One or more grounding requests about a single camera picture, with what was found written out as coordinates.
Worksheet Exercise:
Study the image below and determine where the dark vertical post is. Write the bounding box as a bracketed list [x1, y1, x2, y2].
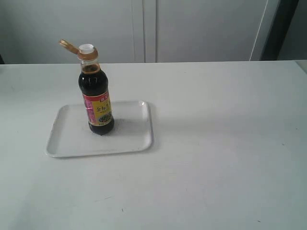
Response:
[260, 0, 299, 61]

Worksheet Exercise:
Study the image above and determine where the white plastic tray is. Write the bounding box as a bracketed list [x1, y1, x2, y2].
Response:
[46, 100, 153, 158]

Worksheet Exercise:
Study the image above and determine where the dark soy sauce bottle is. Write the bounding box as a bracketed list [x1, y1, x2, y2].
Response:
[59, 39, 115, 135]

